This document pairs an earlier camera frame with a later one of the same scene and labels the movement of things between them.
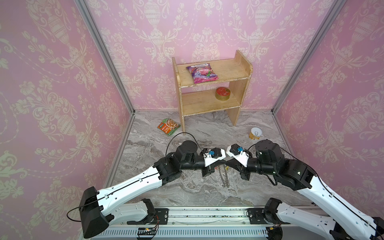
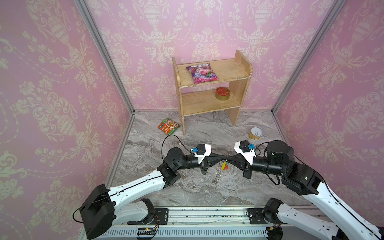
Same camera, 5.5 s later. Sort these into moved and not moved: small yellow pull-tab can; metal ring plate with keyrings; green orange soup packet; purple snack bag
Moved: metal ring plate with keyrings
Not moved: green orange soup packet; purple snack bag; small yellow pull-tab can
